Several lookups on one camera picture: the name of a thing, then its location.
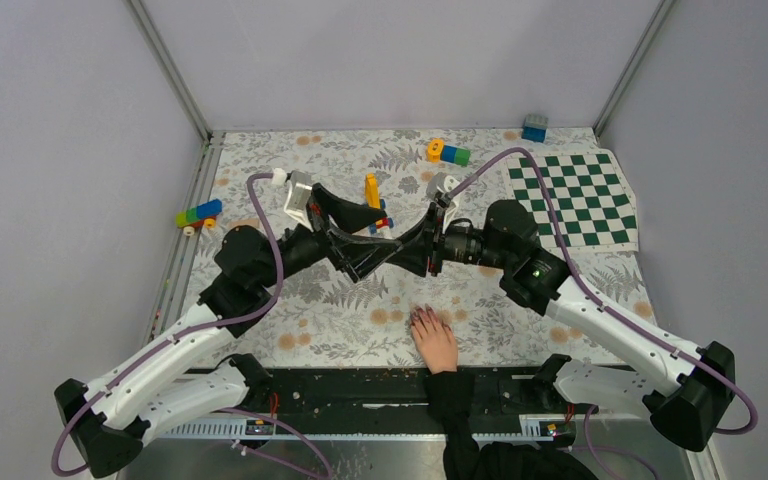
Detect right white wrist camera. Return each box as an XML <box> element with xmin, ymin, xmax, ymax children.
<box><xmin>426</xmin><ymin>172</ymin><xmax>461</xmax><ymax>230</ymax></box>

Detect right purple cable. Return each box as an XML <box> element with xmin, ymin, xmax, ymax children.
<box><xmin>446</xmin><ymin>146</ymin><xmax>760</xmax><ymax>437</ymax></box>

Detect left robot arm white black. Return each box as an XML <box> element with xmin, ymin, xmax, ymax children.
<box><xmin>54</xmin><ymin>183</ymin><xmax>402</xmax><ymax>478</ymax></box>

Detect green blue block stack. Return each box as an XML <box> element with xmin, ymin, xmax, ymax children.
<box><xmin>175</xmin><ymin>199</ymin><xmax>223</xmax><ymax>237</ymax></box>

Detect purple cable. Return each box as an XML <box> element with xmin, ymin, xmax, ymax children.
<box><xmin>446</xmin><ymin>146</ymin><xmax>760</xmax><ymax>437</ymax></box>
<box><xmin>51</xmin><ymin>172</ymin><xmax>287</xmax><ymax>478</ymax></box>

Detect green white checkerboard mat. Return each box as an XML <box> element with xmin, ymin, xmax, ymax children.
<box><xmin>502</xmin><ymin>149</ymin><xmax>639</xmax><ymax>255</ymax></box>

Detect orange blue green block row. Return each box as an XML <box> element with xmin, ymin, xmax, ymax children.
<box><xmin>426</xmin><ymin>138</ymin><xmax>471</xmax><ymax>166</ymax></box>

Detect grey blue lego bricks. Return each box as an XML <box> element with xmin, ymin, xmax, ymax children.
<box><xmin>521</xmin><ymin>113</ymin><xmax>549</xmax><ymax>143</ymax></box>

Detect black sleeved forearm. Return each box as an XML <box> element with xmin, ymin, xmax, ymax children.
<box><xmin>424</xmin><ymin>372</ymin><xmax>595</xmax><ymax>479</ymax></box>

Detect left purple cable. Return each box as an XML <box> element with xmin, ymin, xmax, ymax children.
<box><xmin>51</xmin><ymin>172</ymin><xmax>287</xmax><ymax>478</ymax></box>

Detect person's hand dark nails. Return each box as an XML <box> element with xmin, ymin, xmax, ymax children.
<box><xmin>410</xmin><ymin>306</ymin><xmax>458</xmax><ymax>374</ymax></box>

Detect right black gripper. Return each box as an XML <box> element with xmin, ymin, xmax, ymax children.
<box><xmin>387</xmin><ymin>202</ymin><xmax>513</xmax><ymax>277</ymax></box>

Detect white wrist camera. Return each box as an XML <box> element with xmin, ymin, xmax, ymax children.
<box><xmin>426</xmin><ymin>172</ymin><xmax>461</xmax><ymax>230</ymax></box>
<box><xmin>271</xmin><ymin>168</ymin><xmax>313</xmax><ymax>231</ymax></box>

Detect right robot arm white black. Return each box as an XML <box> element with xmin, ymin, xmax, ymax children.
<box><xmin>389</xmin><ymin>200</ymin><xmax>736</xmax><ymax>452</ymax></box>

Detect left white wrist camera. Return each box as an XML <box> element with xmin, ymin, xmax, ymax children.
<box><xmin>271</xmin><ymin>168</ymin><xmax>313</xmax><ymax>231</ymax></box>

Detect yellow red toy block car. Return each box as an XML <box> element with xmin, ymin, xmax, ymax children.
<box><xmin>364</xmin><ymin>173</ymin><xmax>394</xmax><ymax>234</ymax></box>

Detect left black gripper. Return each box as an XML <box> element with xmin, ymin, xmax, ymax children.
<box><xmin>258</xmin><ymin>184</ymin><xmax>404</xmax><ymax>289</ymax></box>

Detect floral patterned table cloth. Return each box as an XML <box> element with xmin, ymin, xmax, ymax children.
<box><xmin>186</xmin><ymin>128</ymin><xmax>654</xmax><ymax>368</ymax></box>

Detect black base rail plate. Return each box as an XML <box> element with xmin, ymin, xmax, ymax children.
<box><xmin>240</xmin><ymin>367</ymin><xmax>589</xmax><ymax>439</ymax></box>

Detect small beige wooden block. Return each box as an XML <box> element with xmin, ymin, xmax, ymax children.
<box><xmin>228</xmin><ymin>218</ymin><xmax>261</xmax><ymax>230</ymax></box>

